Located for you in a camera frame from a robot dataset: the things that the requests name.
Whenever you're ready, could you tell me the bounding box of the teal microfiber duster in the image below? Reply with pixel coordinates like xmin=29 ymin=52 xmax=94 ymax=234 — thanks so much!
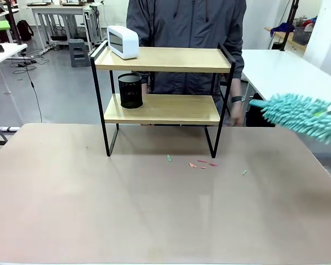
xmin=249 ymin=93 xmax=331 ymax=146

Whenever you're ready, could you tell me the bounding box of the white digital alarm clock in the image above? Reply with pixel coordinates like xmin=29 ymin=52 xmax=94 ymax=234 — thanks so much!
xmin=106 ymin=25 xmax=140 ymax=60

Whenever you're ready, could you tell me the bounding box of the black mesh pen cup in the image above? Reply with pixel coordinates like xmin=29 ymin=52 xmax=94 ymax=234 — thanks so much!
xmin=118 ymin=73 xmax=143 ymax=109

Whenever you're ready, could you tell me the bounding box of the person's left forearm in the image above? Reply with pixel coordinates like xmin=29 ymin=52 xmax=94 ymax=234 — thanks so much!
xmin=231 ymin=78 xmax=242 ymax=97

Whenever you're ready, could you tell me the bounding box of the two-tier wooden metal shelf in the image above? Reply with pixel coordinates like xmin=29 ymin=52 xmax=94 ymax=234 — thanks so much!
xmin=90 ymin=40 xmax=237 ymax=158

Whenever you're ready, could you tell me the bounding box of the person's left hand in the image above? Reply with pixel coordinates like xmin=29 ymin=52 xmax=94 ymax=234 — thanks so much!
xmin=229 ymin=100 xmax=247 ymax=128

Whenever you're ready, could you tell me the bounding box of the small white table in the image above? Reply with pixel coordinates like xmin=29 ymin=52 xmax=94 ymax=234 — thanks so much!
xmin=0 ymin=43 xmax=28 ymax=94

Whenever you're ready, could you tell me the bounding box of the black pole with clamp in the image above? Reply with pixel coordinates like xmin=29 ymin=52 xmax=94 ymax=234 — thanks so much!
xmin=5 ymin=0 xmax=28 ymax=46

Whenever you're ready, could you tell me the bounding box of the black backpack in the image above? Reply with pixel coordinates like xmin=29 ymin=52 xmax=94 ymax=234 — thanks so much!
xmin=16 ymin=19 xmax=34 ymax=42

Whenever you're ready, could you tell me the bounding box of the wooden top white desk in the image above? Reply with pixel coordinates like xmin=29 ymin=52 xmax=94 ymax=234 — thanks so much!
xmin=26 ymin=2 xmax=103 ymax=53

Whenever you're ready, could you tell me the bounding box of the large white table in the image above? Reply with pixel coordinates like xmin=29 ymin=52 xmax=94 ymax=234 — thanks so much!
xmin=241 ymin=49 xmax=331 ymax=105

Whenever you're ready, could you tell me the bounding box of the grey plastic step stool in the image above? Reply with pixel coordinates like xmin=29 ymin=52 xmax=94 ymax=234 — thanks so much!
xmin=68 ymin=38 xmax=92 ymax=68

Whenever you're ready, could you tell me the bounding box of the wooden side table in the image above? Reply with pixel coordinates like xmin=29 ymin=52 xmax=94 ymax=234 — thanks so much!
xmin=264 ymin=26 xmax=307 ymax=52

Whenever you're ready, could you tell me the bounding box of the black stand pole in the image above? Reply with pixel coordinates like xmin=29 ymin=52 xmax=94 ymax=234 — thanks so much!
xmin=280 ymin=0 xmax=300 ymax=52

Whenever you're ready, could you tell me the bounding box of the blue cloth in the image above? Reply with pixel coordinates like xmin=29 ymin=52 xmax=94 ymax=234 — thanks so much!
xmin=270 ymin=22 xmax=296 ymax=37

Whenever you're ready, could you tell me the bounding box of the person in grey jacket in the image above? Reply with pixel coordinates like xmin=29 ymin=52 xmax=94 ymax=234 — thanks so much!
xmin=126 ymin=0 xmax=248 ymax=103

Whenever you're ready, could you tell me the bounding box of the black floor cable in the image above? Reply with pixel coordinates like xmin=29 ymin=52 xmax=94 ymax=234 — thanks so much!
xmin=13 ymin=61 xmax=44 ymax=124

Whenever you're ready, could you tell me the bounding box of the grey wire basket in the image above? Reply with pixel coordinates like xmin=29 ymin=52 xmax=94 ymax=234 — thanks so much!
xmin=293 ymin=25 xmax=313 ymax=45

